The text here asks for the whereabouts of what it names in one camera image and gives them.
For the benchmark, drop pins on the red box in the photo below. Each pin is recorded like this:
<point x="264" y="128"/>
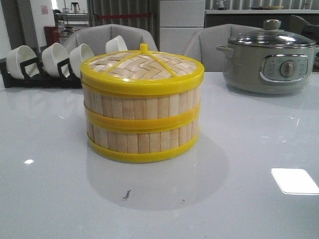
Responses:
<point x="51" y="34"/>

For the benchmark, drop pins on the red barrier belt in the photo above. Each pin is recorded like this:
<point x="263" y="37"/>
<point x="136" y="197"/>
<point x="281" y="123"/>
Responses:
<point x="126" y="16"/>

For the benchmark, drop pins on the black dish rack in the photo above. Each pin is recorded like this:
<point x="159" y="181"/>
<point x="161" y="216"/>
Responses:
<point x="66" y="79"/>

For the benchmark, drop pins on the white bowl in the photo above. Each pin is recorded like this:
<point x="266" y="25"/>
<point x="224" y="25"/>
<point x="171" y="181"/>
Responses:
<point x="51" y="56"/>
<point x="78" y="56"/>
<point x="15" y="57"/>
<point x="115" y="45"/>

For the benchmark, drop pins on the left grey chair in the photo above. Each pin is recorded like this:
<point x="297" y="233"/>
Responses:
<point x="96" y="38"/>

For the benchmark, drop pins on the dark kitchen counter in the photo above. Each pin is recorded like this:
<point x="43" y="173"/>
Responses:
<point x="255" y="18"/>

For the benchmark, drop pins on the green electric cooking pot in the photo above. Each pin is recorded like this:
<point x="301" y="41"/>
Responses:
<point x="269" y="60"/>

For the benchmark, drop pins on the right grey chair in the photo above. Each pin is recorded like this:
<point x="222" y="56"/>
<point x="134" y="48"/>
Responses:
<point x="202" y="45"/>

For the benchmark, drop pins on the white refrigerator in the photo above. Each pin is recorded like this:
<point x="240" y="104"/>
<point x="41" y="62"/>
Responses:
<point x="179" y="20"/>

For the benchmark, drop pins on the yellow plate on counter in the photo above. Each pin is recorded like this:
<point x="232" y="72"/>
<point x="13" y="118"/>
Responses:
<point x="275" y="7"/>

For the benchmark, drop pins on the woven bamboo steamer lid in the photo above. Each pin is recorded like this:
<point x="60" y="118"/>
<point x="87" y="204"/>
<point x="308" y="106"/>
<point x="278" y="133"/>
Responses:
<point x="142" y="72"/>

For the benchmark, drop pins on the grey chair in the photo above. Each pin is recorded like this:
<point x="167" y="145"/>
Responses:
<point x="202" y="45"/>
<point x="96" y="38"/>

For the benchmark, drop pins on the bamboo steamer tray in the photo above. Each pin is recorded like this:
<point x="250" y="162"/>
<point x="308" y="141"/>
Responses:
<point x="123" y="113"/>
<point x="143" y="147"/>

